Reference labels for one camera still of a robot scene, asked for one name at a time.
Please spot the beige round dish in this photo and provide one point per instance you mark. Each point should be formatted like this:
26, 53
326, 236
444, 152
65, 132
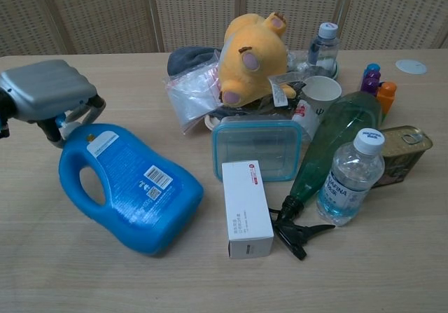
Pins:
213, 121

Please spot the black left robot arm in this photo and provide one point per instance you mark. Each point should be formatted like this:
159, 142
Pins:
3, 124

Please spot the orange plush toy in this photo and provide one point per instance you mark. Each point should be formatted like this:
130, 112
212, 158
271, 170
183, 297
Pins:
252, 54

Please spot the white cardboard box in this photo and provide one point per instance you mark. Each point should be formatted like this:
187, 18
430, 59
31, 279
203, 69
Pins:
246, 204

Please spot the wicker folding screen panel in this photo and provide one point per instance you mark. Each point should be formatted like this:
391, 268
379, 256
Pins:
395, 12
101, 12
196, 8
17, 15
297, 1

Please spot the dark grey cloth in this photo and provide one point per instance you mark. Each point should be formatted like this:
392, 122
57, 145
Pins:
189, 59

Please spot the gold rectangular tin can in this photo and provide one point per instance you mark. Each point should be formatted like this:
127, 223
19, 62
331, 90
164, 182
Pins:
402, 159

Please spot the white round table grommet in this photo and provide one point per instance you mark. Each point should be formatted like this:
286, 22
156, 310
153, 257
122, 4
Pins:
411, 66

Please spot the black binder clips bag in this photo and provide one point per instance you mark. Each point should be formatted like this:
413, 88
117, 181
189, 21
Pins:
280, 104

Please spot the clear zip plastic bag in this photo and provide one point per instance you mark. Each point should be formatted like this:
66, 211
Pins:
190, 97

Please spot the clear water bottle white cap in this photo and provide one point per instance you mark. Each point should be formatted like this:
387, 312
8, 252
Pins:
323, 48

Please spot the colourful toy building blocks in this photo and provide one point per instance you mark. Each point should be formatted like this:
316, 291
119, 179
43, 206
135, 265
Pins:
376, 85

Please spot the green spray bottle black trigger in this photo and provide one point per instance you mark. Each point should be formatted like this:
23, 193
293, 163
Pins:
336, 138

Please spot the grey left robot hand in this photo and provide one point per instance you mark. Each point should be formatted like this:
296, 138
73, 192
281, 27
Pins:
45, 89

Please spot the white red snack packet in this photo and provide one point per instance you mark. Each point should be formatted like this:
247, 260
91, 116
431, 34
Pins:
304, 115

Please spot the clear food container blue rim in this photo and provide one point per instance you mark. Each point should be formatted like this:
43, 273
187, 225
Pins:
257, 145

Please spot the water bottle with blue liquid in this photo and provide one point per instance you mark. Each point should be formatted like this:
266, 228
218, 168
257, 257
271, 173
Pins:
350, 183

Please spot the blue detergent bottle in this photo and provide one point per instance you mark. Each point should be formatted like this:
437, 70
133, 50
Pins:
140, 194

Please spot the white paper cup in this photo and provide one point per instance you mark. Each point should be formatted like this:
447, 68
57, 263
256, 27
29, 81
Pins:
322, 89

